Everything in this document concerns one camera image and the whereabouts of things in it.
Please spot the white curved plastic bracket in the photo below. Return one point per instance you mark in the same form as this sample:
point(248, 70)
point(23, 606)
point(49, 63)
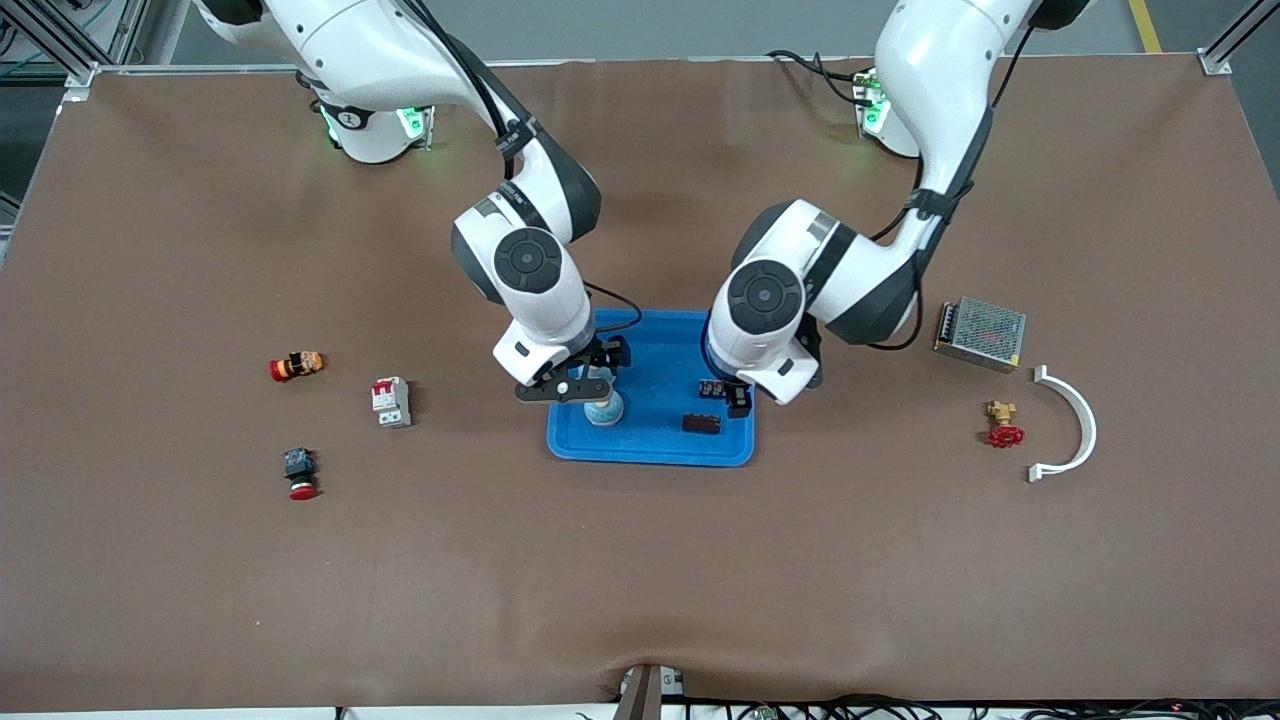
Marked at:
point(1091, 425)

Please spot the orange emergency stop button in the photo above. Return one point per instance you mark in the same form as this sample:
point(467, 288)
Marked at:
point(296, 366)

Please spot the blue black emergency stop button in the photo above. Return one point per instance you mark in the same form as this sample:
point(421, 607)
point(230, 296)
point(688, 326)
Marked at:
point(301, 473)

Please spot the black capacitor block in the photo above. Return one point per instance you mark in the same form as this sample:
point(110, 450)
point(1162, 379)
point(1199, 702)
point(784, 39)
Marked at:
point(710, 389)

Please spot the brown table mat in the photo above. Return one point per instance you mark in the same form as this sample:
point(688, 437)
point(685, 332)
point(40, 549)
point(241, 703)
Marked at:
point(640, 560)

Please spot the light blue desk bell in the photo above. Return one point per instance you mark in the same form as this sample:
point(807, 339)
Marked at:
point(604, 412)

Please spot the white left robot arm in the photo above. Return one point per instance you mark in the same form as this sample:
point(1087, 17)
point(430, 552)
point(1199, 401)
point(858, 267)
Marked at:
point(930, 80)

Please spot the white red circuit breaker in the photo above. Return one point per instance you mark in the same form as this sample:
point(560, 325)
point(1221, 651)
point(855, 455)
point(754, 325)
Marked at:
point(391, 402)

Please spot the blue plastic tray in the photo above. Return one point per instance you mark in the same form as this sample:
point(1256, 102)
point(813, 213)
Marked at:
point(650, 430)

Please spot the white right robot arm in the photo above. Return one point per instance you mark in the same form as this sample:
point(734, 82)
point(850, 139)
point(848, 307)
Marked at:
point(545, 310)

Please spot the aluminium frame post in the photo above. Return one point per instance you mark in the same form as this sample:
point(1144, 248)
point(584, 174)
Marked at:
point(1215, 62)
point(80, 78)

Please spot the dark brown capacitor block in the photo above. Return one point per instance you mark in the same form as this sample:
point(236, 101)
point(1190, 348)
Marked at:
point(702, 424)

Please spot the metal mesh power supply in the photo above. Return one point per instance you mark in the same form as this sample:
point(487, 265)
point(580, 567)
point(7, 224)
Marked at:
point(982, 334)

